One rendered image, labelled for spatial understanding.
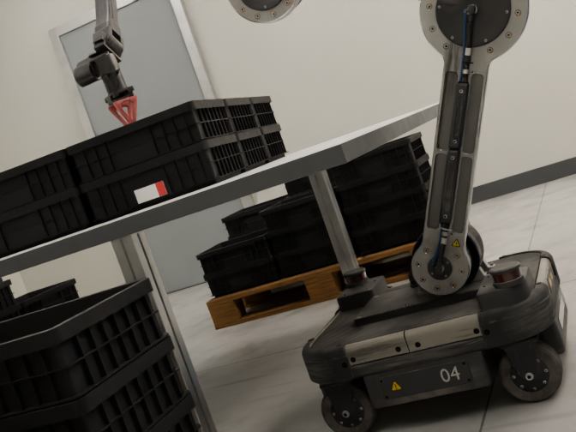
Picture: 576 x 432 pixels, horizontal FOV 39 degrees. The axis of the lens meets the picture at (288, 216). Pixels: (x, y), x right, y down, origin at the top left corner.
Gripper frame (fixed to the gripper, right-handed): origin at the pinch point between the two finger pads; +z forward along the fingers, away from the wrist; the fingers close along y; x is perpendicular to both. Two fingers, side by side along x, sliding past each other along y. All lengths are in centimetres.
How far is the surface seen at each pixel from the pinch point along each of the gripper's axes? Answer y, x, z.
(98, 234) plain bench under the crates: 35, -27, 24
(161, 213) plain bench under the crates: 48, -14, 24
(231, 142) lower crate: 1.0, 25.6, 14.9
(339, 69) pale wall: -245, 211, -6
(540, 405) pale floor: 79, 41, 94
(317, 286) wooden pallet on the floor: -118, 87, 91
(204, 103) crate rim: 10.7, 18.6, 2.2
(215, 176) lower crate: 16.8, 11.7, 21.9
